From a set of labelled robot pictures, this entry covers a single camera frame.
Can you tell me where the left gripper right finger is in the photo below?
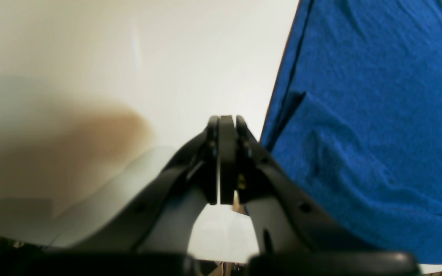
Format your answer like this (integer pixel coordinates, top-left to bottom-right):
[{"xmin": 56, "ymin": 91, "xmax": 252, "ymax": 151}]
[{"xmin": 228, "ymin": 116, "xmax": 422, "ymax": 276}]

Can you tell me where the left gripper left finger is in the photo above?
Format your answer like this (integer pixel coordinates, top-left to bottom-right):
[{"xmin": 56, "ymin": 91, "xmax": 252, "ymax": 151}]
[{"xmin": 23, "ymin": 116, "xmax": 229, "ymax": 276}]

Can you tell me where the dark blue t-shirt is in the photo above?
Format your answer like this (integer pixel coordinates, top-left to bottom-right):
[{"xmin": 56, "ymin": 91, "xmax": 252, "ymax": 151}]
[{"xmin": 261, "ymin": 0, "xmax": 442, "ymax": 265}]

